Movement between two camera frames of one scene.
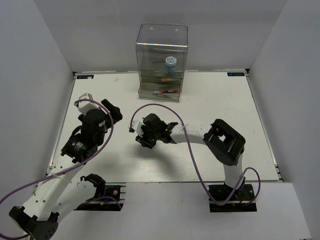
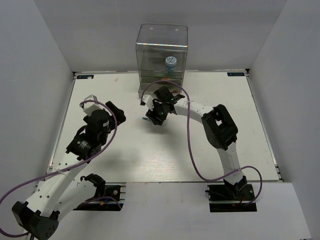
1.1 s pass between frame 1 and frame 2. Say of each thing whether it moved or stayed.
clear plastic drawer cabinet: stayed
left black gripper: stayed
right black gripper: moved
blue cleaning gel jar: stayed
